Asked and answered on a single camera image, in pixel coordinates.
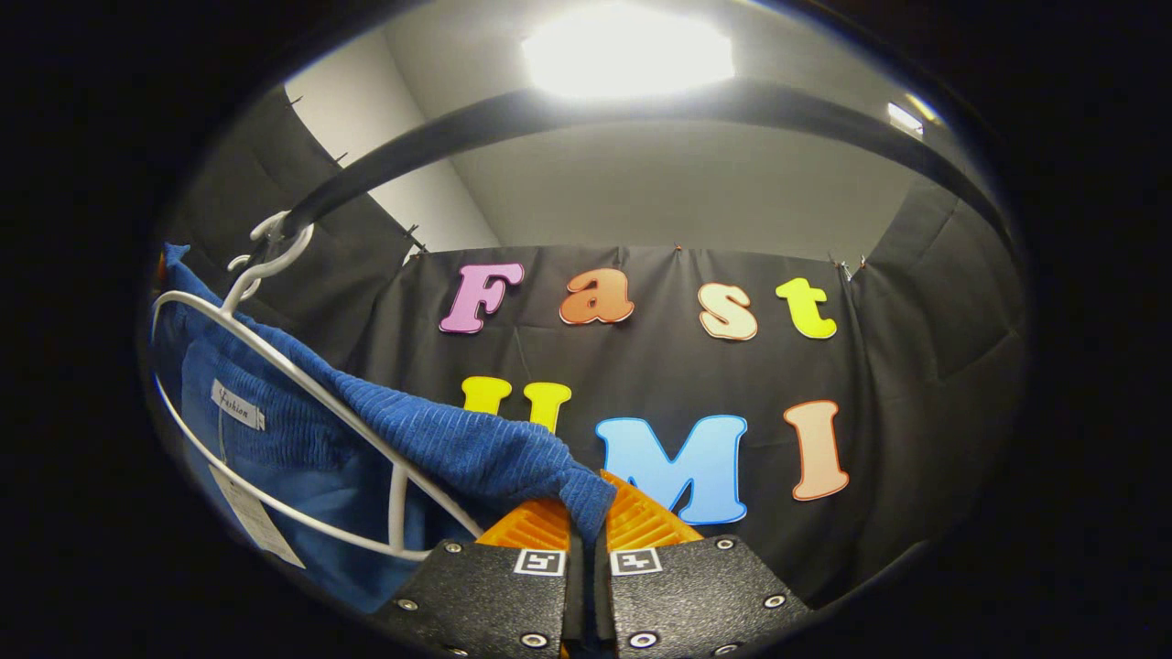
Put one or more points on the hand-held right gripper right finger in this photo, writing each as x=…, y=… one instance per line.
x=687, y=595

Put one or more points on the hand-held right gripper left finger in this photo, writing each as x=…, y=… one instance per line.
x=494, y=595

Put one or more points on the white plastic clothes hanger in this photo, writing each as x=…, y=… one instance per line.
x=267, y=222
x=302, y=375

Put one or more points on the black metal clothes rack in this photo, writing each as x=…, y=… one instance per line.
x=824, y=114

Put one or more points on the white paper hang tag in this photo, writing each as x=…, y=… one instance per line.
x=252, y=517

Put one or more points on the square ceiling light pair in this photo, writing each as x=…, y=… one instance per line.
x=906, y=117

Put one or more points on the large ceiling light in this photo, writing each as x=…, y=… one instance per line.
x=627, y=50

